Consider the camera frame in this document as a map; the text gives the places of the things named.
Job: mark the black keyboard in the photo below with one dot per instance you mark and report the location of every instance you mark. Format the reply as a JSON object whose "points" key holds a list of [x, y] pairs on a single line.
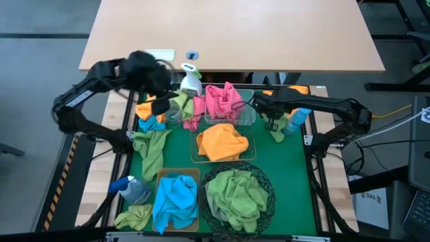
{"points": [[420, 211]]}

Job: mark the green table mat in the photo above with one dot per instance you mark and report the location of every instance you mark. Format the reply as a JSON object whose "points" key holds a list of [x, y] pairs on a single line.
{"points": [[295, 201]]}

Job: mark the light wooden desk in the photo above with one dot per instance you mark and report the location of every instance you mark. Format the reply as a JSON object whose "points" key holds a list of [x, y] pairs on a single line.
{"points": [[235, 33]]}

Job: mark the pale greyish microfiber towel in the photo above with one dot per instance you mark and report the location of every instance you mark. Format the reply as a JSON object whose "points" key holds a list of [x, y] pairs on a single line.
{"points": [[211, 205]]}

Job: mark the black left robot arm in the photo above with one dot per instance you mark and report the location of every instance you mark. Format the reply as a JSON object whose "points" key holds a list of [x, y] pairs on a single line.
{"points": [[104, 75]]}

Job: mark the light blue bottle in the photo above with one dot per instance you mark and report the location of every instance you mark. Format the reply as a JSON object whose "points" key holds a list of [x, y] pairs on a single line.
{"points": [[295, 121]]}

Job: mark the blue microfiber towel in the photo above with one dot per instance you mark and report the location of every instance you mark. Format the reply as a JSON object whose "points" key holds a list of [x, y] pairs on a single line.
{"points": [[176, 201], [149, 125]]}

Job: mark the black base with hazard stripes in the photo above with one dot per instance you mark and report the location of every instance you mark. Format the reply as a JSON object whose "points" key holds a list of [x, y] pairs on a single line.
{"points": [[67, 188]]}

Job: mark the tan plastic bin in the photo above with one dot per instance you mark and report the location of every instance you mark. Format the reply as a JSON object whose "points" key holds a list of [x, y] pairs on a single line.
{"points": [[161, 173]]}

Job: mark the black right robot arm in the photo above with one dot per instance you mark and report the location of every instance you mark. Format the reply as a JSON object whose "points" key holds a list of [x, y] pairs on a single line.
{"points": [[329, 102]]}

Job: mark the black table frame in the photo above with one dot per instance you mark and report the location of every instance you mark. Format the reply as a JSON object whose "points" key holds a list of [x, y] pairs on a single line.
{"points": [[248, 84]]}

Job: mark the green microfiber towel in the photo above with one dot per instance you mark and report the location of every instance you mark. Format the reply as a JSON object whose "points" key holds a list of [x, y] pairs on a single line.
{"points": [[186, 106], [151, 154], [245, 216], [279, 136], [235, 185]]}

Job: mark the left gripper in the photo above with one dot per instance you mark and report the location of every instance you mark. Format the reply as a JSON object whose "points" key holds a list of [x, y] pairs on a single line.
{"points": [[149, 74]]}

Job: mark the white rectangular desk plate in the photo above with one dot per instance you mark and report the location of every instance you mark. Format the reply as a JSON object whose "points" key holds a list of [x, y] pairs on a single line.
{"points": [[166, 55]]}

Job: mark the clear plastic bin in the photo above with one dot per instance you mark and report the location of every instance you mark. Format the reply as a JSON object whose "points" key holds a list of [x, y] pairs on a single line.
{"points": [[250, 117]]}

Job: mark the silver aluminium rail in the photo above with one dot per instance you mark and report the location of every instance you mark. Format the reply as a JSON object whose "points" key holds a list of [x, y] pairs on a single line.
{"points": [[302, 239]]}

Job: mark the clear spray bottle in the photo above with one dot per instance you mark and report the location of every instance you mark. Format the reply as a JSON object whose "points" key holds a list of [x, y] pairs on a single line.
{"points": [[174, 117]]}

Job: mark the white printed box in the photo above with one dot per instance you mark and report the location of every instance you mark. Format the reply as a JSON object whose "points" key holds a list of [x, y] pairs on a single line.
{"points": [[369, 211]]}

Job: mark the yellow-green microfiber towel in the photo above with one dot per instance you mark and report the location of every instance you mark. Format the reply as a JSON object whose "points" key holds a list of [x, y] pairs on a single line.
{"points": [[132, 218]]}

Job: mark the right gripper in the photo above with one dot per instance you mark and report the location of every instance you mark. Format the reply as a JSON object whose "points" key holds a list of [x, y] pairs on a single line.
{"points": [[282, 102]]}

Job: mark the dark furniture foot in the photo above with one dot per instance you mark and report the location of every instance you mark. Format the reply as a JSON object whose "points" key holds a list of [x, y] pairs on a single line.
{"points": [[11, 150]]}

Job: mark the white spray bottle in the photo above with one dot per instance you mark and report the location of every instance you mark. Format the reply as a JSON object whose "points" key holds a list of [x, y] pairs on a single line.
{"points": [[191, 85]]}

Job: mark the black desk frame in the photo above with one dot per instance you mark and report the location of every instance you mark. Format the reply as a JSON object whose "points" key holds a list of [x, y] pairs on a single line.
{"points": [[389, 86]]}

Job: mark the grey bottle with blue cap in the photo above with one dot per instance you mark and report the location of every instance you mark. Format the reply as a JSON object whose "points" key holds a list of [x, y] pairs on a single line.
{"points": [[136, 191]]}

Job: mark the dark grey computer case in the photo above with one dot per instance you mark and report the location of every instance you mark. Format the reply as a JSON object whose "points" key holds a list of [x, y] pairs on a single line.
{"points": [[420, 158]]}

